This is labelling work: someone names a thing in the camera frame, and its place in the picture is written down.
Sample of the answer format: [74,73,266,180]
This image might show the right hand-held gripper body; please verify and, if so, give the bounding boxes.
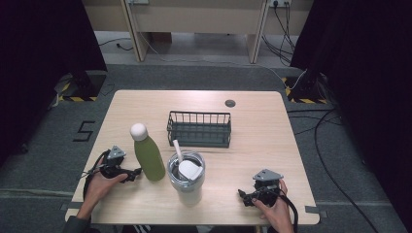
[252,168,285,207]

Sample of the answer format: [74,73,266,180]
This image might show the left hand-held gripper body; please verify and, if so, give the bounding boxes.
[100,145,129,180]

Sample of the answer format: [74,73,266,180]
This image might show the green bottle with white cap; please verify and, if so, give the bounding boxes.
[129,122,167,183]

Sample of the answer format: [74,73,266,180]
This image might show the white tumbler with straw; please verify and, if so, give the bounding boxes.
[166,139,207,207]

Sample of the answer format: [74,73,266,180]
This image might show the dark wire basket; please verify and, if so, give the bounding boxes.
[166,110,233,150]

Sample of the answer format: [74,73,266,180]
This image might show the person's right hand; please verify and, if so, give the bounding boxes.
[251,179,294,227]

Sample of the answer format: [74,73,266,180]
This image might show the person's left hand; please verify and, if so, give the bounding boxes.
[84,156,129,202]

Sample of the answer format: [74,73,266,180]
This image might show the person's striped dark clothing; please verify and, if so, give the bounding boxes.
[120,224,199,233]

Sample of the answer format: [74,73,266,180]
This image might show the grey tape strip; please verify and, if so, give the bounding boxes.
[304,205,328,219]
[59,201,80,212]

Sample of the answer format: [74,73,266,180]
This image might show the stand base with striped tape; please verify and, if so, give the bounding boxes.
[52,70,109,103]
[281,73,328,105]

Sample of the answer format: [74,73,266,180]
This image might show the dark curtain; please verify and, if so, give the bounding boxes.
[0,0,109,166]
[290,0,412,224]

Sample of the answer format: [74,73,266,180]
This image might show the beige desk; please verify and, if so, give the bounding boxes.
[81,0,315,64]

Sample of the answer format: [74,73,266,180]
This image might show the left hand-held gripper cable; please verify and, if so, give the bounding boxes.
[80,149,112,201]

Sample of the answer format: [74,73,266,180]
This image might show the hand-held gripper cable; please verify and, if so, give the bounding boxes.
[80,149,112,201]
[278,190,299,233]

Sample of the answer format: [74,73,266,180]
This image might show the right hand-held gripper cable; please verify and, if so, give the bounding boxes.
[278,190,299,233]

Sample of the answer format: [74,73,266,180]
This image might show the long black floor cable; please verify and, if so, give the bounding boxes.
[313,108,381,233]

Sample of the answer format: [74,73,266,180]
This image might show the thin black floor cables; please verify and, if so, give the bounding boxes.
[286,108,344,136]

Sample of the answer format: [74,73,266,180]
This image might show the black cable with plug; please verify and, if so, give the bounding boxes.
[97,37,135,52]

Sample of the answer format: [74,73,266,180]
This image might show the bundle of black wall cables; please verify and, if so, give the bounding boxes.
[260,0,297,66]

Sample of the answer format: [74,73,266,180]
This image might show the white wall socket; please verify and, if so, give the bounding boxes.
[267,0,293,9]

